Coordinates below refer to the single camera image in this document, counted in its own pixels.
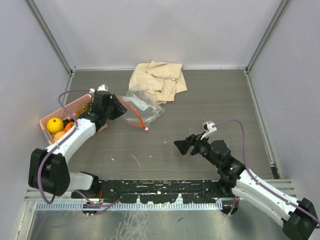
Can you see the grey slotted cable duct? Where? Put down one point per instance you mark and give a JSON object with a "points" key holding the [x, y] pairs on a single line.
{"points": [[81, 205]]}

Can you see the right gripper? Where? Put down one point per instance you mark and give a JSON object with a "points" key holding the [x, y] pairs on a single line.
{"points": [[193, 140]]}

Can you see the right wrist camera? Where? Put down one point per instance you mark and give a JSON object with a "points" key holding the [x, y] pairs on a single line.
{"points": [[209, 128]]}

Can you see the fake black grape bunch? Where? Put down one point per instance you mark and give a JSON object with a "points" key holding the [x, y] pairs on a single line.
{"points": [[65, 122]]}

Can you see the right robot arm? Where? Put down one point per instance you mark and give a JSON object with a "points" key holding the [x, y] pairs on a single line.
{"points": [[298, 218]]}

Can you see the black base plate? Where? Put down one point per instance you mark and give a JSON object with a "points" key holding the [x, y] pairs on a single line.
{"points": [[159, 191]]}

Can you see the fake lemon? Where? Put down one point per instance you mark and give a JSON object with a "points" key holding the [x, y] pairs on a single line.
{"points": [[55, 125]]}

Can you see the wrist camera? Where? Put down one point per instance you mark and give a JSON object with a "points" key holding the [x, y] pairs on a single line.
{"points": [[102, 87], [209, 128]]}

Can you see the beige cloth drawstring bag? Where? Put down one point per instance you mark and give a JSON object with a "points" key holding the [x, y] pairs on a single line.
{"points": [[158, 82]]}

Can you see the fake brown longan bunch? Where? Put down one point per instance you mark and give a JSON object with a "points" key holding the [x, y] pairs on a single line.
{"points": [[84, 108]]}

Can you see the clear zip top bag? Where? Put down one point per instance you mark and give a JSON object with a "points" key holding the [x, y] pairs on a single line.
{"points": [[142, 108]]}

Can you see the pink plastic basket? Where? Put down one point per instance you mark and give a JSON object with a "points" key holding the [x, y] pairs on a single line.
{"points": [[62, 114]]}

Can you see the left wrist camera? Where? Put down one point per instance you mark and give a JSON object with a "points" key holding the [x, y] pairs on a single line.
{"points": [[102, 87]]}

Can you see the fake orange persimmon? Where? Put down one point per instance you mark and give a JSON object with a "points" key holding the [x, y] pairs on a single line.
{"points": [[69, 126]]}

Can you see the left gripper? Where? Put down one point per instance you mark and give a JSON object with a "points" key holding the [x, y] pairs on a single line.
{"points": [[119, 109]]}

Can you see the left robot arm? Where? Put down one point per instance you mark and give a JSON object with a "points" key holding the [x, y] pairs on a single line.
{"points": [[48, 169]]}

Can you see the aluminium frame rail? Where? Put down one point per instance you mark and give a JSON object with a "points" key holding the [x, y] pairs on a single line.
{"points": [[284, 185]]}

